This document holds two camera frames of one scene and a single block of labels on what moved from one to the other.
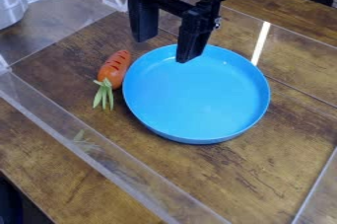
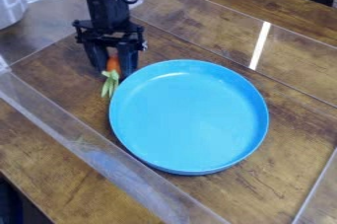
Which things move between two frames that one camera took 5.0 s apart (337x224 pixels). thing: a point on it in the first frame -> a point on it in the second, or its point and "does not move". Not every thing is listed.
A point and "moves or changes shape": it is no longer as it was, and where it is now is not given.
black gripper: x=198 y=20 -> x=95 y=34
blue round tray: x=206 y=101 moves or changes shape
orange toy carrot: x=111 y=72 moves or changes shape
